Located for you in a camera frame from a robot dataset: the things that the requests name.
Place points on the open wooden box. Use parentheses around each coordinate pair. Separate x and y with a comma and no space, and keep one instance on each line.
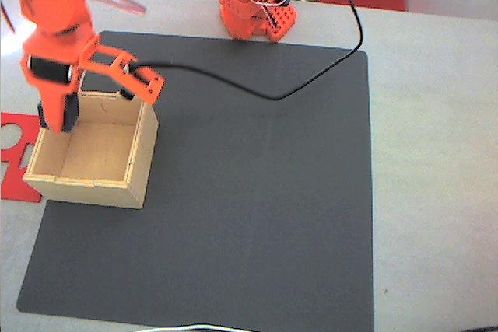
(97,153)

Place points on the red cutout sheet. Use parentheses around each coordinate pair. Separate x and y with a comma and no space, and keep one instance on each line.
(15,186)

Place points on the dark grey mat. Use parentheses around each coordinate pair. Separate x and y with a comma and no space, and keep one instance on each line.
(233,192)

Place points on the dark blue cube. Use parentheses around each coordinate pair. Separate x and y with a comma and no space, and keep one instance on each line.
(72,114)

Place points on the wrist camera on orange bracket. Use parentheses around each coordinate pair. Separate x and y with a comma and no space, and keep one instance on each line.
(144,83)

